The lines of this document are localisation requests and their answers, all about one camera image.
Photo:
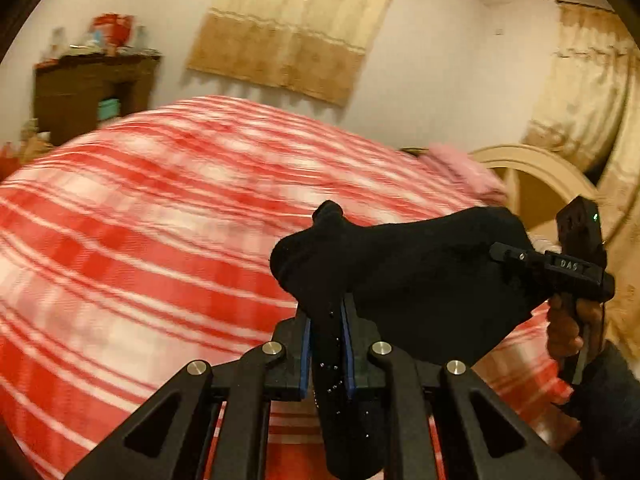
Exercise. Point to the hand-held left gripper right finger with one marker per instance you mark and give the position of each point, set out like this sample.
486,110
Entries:
348,350

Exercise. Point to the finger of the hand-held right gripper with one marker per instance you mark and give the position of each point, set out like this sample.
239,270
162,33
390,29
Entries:
515,255

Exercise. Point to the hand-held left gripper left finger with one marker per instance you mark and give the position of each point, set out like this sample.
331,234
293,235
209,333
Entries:
306,355

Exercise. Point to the black pants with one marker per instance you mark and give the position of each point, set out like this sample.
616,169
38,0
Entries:
425,270

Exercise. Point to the person's right forearm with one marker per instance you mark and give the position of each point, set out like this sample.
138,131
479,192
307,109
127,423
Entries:
605,400

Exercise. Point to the person's right hand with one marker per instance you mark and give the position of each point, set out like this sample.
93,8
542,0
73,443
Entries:
565,335

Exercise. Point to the cream arched headboard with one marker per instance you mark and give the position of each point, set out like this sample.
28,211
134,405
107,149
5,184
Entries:
530,160

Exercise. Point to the pink fluffy pillow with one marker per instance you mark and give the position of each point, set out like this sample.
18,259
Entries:
465,170

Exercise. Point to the long beige patterned curtain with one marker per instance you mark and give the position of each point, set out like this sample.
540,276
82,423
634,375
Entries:
585,100

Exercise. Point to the red plaid blanket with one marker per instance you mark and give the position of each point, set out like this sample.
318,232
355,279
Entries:
150,240

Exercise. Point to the short beige window curtain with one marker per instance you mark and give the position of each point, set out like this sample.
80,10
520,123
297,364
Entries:
290,35

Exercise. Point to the teal box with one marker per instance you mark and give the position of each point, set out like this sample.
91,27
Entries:
107,108

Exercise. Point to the brown wooden dresser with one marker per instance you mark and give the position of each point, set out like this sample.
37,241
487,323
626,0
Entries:
75,95

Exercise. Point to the red gift bag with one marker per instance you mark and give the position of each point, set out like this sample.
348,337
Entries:
112,27

